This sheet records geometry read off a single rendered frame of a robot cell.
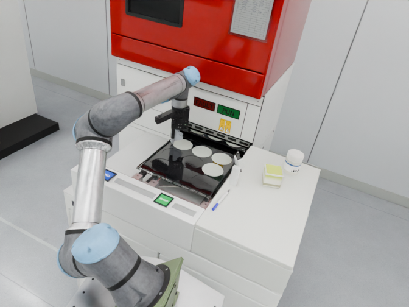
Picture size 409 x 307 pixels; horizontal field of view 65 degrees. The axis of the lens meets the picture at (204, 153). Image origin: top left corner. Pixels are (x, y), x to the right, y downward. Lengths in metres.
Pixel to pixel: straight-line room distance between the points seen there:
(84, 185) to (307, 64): 2.30
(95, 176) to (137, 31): 0.82
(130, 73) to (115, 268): 1.15
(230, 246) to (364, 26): 2.17
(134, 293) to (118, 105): 0.54
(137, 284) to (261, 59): 0.97
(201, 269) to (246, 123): 0.71
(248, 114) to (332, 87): 1.54
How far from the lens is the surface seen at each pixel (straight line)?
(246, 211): 1.21
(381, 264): 2.76
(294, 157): 1.41
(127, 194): 1.23
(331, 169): 3.30
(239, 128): 1.58
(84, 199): 1.04
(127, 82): 1.83
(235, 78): 1.45
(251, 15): 1.38
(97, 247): 0.87
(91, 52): 4.05
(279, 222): 1.21
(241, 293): 1.27
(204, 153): 1.58
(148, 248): 1.35
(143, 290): 0.92
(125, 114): 1.04
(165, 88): 1.18
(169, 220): 1.18
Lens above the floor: 1.77
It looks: 33 degrees down
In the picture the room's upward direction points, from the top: 9 degrees clockwise
